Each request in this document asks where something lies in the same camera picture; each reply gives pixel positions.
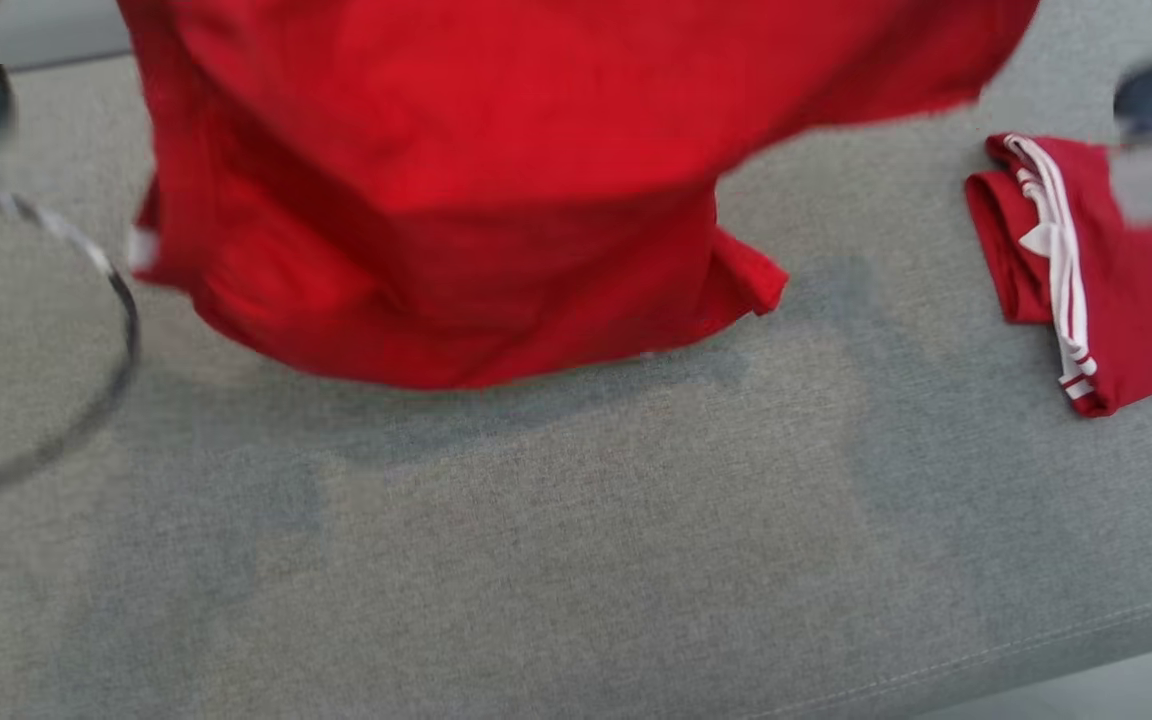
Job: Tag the red white basketball jersey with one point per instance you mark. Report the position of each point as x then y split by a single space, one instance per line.
496 180

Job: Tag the folded red white-striped garment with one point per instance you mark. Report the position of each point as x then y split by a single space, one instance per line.
1151 300

